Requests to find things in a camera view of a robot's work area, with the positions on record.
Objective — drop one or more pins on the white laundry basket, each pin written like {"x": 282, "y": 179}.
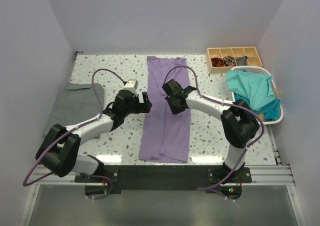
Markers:
{"x": 259, "y": 70}

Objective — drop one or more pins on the wooden compartment tray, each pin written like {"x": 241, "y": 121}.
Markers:
{"x": 253, "y": 59}

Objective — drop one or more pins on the aluminium frame rail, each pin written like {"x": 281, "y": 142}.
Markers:
{"x": 265, "y": 201}

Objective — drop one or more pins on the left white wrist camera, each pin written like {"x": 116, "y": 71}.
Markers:
{"x": 131, "y": 85}

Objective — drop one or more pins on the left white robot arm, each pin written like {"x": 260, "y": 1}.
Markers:
{"x": 59, "y": 152}

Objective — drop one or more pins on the teal t shirt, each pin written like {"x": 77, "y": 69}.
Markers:
{"x": 253, "y": 86}

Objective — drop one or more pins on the grey rolled socks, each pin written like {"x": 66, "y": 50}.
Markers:
{"x": 242, "y": 61}

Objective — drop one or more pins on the orange black rolled socks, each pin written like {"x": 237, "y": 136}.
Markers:
{"x": 217, "y": 62}

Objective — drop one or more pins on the blue t shirt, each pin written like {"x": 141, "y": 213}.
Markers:
{"x": 237, "y": 96}

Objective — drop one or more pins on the patterned rolled socks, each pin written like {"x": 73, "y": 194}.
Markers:
{"x": 229, "y": 61}

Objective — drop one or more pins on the folded grey t shirt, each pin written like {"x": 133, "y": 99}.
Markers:
{"x": 75, "y": 105}

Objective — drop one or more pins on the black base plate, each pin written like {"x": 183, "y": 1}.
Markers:
{"x": 118, "y": 178}

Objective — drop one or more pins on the beige garment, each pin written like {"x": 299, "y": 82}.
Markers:
{"x": 276, "y": 92}

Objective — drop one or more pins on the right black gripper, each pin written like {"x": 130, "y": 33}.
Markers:
{"x": 174, "y": 111}

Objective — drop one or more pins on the purple t shirt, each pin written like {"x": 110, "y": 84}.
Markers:
{"x": 165, "y": 137}

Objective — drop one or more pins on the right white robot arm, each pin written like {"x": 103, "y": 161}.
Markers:
{"x": 239, "y": 124}

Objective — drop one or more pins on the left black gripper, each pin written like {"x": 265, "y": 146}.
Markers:
{"x": 143, "y": 107}

